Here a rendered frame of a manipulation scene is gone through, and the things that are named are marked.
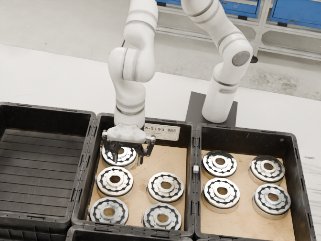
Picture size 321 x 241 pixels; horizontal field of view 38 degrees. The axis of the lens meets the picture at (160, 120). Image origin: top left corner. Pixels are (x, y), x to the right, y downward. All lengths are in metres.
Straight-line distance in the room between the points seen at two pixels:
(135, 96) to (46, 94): 0.82
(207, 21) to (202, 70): 1.86
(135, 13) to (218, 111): 0.62
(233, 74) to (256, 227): 0.47
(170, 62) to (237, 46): 1.80
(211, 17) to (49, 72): 0.84
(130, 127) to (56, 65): 0.93
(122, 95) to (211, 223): 0.46
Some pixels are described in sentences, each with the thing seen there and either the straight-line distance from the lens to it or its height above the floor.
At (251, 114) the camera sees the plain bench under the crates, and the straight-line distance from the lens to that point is 1.85.
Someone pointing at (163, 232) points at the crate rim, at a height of 0.93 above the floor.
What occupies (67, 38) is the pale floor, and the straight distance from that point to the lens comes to 3.40.
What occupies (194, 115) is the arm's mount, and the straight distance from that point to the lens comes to 1.64.
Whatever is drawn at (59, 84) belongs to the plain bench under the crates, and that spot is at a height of 0.70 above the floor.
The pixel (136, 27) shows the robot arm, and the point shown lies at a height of 1.33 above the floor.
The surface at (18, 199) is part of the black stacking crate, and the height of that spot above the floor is 0.83.
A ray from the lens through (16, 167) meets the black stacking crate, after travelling 1.44.
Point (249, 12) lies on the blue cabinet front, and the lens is 3.18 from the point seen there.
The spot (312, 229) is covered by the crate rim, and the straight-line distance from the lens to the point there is 1.26.
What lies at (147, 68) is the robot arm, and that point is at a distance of 1.01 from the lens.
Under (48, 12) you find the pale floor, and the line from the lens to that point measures 3.69.
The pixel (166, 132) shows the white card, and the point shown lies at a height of 0.89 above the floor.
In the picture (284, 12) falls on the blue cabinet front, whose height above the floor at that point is 0.40.
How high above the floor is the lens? 1.90
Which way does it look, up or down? 43 degrees down
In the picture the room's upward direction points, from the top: 7 degrees clockwise
